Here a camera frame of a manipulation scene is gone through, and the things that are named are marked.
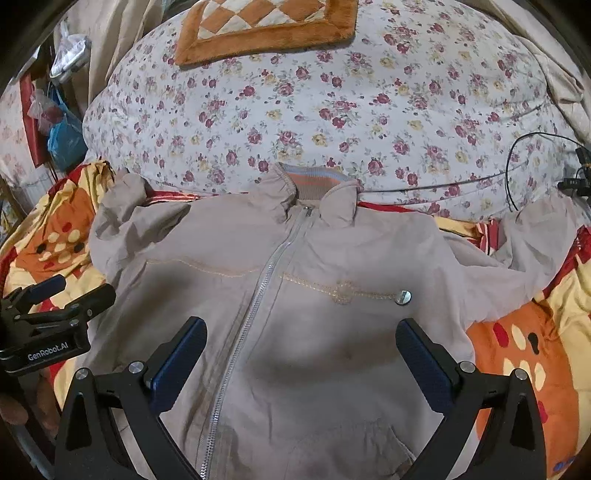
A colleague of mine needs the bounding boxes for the beige zip-up jacket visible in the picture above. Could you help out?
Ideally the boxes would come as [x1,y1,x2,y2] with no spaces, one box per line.
[84,164,581,479]

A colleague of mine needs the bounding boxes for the person's left hand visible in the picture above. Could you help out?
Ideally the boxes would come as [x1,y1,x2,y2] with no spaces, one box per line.
[1,368,60,437]

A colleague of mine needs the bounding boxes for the orange red yellow blanket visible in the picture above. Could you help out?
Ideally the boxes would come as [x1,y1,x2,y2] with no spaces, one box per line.
[1,161,590,479]

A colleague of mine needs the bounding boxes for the blue plastic bag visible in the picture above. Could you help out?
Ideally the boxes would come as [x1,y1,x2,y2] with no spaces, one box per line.
[47,84,87,172]

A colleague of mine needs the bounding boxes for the red hanging cloth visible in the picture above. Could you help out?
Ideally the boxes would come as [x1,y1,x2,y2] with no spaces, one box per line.
[19,74,49,168]

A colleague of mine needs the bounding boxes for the clear plastic bag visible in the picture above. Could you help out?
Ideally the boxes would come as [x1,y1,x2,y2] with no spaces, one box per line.
[49,20,91,85]

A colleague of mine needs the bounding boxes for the black clip device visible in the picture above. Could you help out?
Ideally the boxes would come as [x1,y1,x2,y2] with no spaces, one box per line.
[557,147,591,198]

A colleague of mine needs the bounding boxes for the beige curtain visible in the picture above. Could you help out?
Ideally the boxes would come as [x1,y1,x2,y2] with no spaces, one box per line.
[62,0,193,113]

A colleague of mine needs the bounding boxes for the orange checkered plush mat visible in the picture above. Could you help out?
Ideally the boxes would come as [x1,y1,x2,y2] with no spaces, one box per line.
[174,0,359,66]

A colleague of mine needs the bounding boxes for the white floral quilt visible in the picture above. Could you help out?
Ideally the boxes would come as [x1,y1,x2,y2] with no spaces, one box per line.
[83,1,587,221]

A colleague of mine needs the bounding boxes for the beige cloth at right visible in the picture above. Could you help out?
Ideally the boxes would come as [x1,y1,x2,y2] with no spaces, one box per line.
[464,0,590,142]

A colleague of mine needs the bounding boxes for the black cable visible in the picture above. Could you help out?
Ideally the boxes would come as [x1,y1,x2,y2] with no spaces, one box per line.
[505,131,590,213]

